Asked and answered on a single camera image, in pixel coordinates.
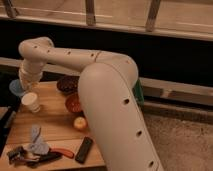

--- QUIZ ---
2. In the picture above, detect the red handled tool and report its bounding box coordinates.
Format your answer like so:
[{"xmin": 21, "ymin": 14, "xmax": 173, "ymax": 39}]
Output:
[{"xmin": 50, "ymin": 148, "xmax": 74, "ymax": 159}]

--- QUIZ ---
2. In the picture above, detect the dark purple bowl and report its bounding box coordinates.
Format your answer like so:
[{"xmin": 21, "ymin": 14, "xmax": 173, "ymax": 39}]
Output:
[{"xmin": 56, "ymin": 76, "xmax": 79, "ymax": 94}]

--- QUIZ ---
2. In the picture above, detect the white paper cup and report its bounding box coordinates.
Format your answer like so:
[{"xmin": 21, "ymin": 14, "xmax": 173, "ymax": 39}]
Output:
[{"xmin": 21, "ymin": 92, "xmax": 41, "ymax": 113}]

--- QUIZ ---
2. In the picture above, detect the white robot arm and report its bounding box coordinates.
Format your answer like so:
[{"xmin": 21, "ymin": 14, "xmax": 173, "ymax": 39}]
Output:
[{"xmin": 18, "ymin": 37, "xmax": 164, "ymax": 171}]

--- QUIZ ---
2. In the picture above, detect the small dark brush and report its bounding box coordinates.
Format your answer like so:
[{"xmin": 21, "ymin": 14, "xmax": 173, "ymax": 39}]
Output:
[{"xmin": 7, "ymin": 146, "xmax": 24, "ymax": 160}]

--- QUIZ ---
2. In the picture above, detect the red-brown bowl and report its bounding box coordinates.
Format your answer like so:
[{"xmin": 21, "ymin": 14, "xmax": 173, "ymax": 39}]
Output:
[{"xmin": 65, "ymin": 93, "xmax": 82, "ymax": 113}]

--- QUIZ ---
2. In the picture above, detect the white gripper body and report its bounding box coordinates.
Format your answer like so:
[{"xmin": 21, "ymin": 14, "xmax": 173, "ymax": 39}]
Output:
[{"xmin": 19, "ymin": 66, "xmax": 43, "ymax": 89}]

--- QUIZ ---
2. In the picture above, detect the green plastic tray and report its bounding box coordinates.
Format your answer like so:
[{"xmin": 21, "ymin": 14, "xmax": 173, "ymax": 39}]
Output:
[{"xmin": 133, "ymin": 80, "xmax": 144, "ymax": 106}]

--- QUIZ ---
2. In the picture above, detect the red yellow apple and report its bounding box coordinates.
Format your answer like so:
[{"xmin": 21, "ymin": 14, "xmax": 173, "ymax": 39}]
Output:
[{"xmin": 73, "ymin": 117, "xmax": 87, "ymax": 131}]

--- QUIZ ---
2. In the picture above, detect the black remote control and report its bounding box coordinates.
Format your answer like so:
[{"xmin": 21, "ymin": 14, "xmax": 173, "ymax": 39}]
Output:
[{"xmin": 75, "ymin": 137, "xmax": 93, "ymax": 164}]

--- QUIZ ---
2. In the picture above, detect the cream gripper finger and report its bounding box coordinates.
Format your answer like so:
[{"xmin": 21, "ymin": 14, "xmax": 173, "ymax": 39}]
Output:
[
  {"xmin": 29, "ymin": 82, "xmax": 38, "ymax": 92},
  {"xmin": 20, "ymin": 83, "xmax": 28, "ymax": 95}
]

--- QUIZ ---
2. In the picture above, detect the wooden table board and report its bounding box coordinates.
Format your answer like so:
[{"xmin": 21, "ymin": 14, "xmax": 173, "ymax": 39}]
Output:
[{"xmin": 0, "ymin": 81, "xmax": 105, "ymax": 171}]

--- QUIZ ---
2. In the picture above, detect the grey blue cloth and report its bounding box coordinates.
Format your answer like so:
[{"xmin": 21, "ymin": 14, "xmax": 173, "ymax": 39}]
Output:
[{"xmin": 27, "ymin": 125, "xmax": 49, "ymax": 155}]

